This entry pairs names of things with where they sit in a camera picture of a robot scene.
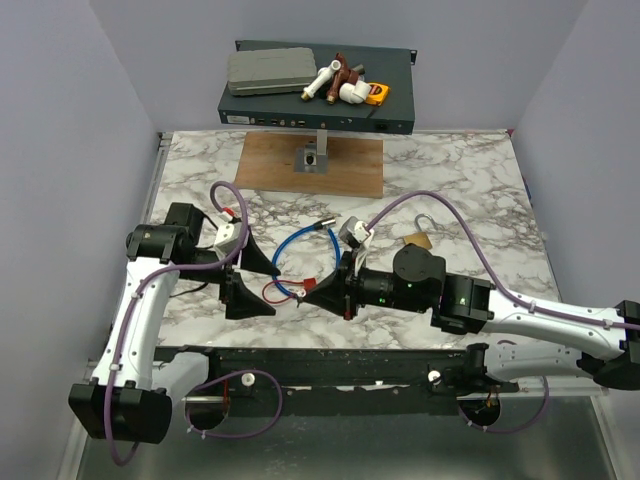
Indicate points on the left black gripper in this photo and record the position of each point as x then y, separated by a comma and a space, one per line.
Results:
240, 300

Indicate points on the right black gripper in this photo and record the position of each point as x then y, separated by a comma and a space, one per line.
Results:
338, 292

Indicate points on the red cable lock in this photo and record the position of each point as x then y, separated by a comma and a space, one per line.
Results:
288, 290

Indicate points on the blue cable lock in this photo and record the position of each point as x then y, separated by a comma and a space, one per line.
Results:
325, 225

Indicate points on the brass padlock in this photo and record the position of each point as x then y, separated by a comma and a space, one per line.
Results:
420, 237

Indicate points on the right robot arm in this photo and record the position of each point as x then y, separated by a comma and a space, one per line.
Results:
601, 344

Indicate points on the white elbow pipe fitting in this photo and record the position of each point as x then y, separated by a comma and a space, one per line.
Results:
354, 93

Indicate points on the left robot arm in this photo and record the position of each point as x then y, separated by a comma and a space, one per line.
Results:
131, 395

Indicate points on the wooden board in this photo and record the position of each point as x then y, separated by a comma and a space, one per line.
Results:
355, 166

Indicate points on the yellow tape measure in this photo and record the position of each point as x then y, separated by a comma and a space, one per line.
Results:
377, 94

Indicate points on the grey plastic case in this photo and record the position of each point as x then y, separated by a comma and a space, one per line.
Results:
270, 71

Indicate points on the white straight pipe fitting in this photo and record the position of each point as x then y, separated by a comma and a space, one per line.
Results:
324, 75

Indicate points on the brown pipe fitting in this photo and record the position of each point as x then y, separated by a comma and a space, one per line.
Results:
343, 75

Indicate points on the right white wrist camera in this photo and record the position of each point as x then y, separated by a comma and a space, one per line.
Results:
354, 233

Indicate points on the black mounting rail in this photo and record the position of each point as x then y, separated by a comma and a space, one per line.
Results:
340, 382

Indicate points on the aluminium frame profile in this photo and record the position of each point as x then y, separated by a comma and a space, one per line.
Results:
527, 387

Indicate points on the metal stand post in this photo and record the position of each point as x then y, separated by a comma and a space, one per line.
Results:
312, 157

